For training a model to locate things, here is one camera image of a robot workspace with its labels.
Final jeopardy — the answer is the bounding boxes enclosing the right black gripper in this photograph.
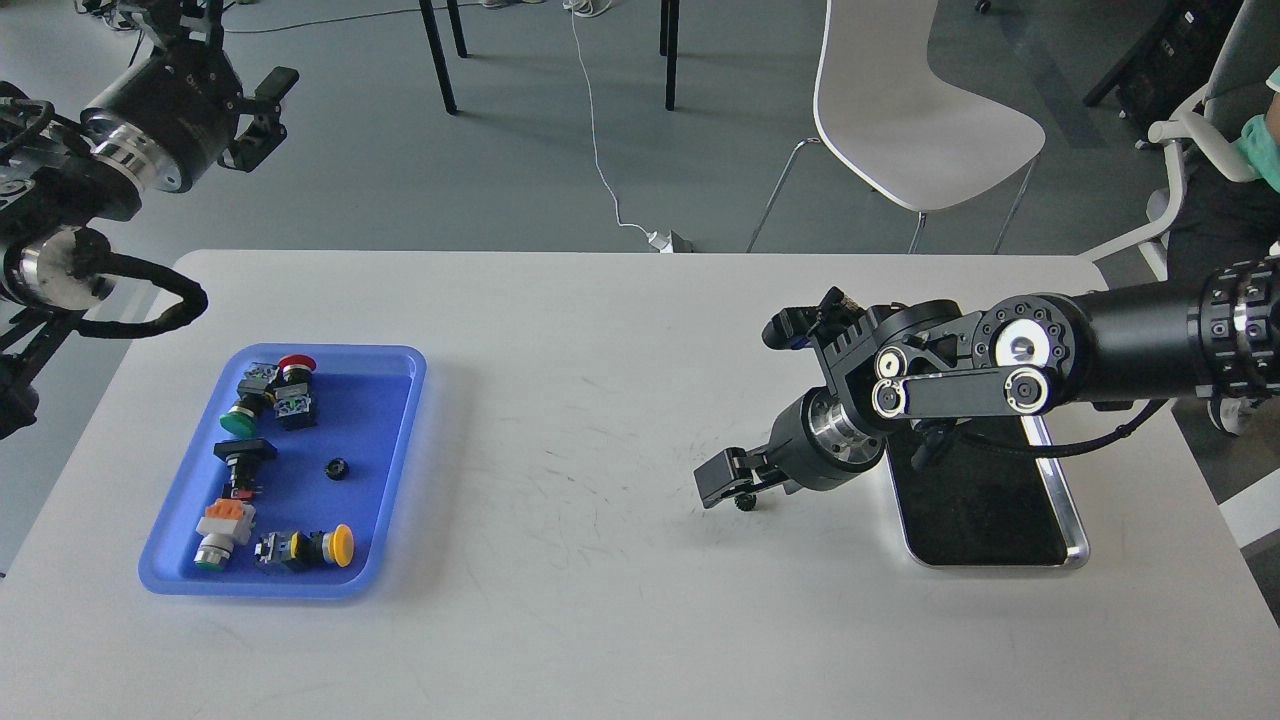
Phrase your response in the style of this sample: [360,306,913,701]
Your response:
[692,387,886,509]

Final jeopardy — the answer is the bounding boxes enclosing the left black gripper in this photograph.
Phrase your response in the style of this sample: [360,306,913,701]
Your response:
[79,1,300,193]

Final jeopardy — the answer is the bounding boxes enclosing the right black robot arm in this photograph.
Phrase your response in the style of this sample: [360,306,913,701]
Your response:
[694,256,1277,510]

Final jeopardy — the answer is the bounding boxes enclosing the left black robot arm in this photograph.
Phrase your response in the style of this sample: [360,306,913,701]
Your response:
[1,1,300,436]

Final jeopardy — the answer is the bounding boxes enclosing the shiny metal tray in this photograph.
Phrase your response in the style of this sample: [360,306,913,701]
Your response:
[886,430,1091,573]

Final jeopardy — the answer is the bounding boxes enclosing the red mushroom push button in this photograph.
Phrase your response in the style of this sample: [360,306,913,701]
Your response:
[273,354,317,430]

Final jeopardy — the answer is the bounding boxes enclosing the black square push button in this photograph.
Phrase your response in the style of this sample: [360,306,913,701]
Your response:
[212,438,278,501]

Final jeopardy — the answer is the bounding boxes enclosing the white plastic chair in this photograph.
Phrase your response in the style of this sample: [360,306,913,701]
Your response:
[746,0,1048,254]

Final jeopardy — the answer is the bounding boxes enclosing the blue plastic tray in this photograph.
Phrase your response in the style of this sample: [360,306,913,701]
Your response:
[138,343,428,600]

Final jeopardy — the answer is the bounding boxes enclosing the black table legs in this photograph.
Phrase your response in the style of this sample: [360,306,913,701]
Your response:
[419,0,682,117]

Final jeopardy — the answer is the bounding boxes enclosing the yellow mushroom push button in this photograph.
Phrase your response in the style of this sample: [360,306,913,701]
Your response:
[253,524,355,573]

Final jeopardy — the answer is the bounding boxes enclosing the seated person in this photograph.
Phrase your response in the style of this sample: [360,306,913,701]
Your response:
[1169,65,1280,436]

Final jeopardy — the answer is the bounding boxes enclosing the grey office chair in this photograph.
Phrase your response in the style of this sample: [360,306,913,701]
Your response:
[1083,1,1279,281]

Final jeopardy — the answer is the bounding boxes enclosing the white cable with plug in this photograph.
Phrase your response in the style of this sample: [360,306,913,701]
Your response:
[562,0,695,255]

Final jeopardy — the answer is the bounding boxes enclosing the black floor cable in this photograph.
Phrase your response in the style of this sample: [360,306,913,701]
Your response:
[76,0,481,36]

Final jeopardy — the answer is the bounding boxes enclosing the green push button switch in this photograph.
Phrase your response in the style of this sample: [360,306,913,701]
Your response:
[219,363,278,439]

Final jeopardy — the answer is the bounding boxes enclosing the orange white green switch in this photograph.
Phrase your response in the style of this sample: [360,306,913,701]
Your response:
[193,498,256,571]

